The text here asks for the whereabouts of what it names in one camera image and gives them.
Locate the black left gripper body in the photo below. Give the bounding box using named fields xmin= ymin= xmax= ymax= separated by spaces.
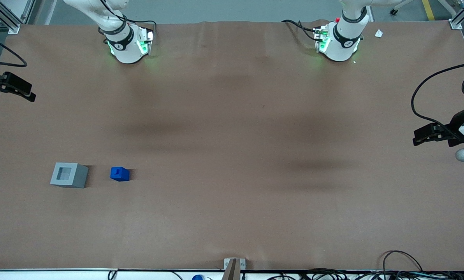
xmin=447 ymin=107 xmax=464 ymax=148

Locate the brown paper table cover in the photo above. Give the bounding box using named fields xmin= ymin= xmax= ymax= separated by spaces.
xmin=0 ymin=19 xmax=464 ymax=271

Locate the blue plastic part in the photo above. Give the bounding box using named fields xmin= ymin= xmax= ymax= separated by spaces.
xmin=110 ymin=167 xmax=130 ymax=182

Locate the black looped cable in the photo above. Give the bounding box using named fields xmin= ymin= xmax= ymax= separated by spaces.
xmin=383 ymin=250 xmax=424 ymax=273

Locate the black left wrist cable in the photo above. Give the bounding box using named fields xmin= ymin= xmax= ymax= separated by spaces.
xmin=411 ymin=61 xmax=464 ymax=135

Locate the black left arm base cable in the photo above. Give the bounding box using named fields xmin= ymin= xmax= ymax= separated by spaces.
xmin=281 ymin=19 xmax=319 ymax=42

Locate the gray camera mount bracket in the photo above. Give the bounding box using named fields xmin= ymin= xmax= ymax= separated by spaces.
xmin=224 ymin=258 xmax=246 ymax=280

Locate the gray square base block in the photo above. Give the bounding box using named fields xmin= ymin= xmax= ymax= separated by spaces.
xmin=50 ymin=163 xmax=89 ymax=189

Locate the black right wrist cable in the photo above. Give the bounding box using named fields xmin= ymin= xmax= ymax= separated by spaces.
xmin=0 ymin=31 xmax=27 ymax=68

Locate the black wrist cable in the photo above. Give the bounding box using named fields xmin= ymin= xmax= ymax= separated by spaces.
xmin=0 ymin=31 xmax=27 ymax=68
xmin=411 ymin=61 xmax=464 ymax=135

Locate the white chair leg with caster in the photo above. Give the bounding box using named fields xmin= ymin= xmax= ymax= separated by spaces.
xmin=389 ymin=0 xmax=416 ymax=16

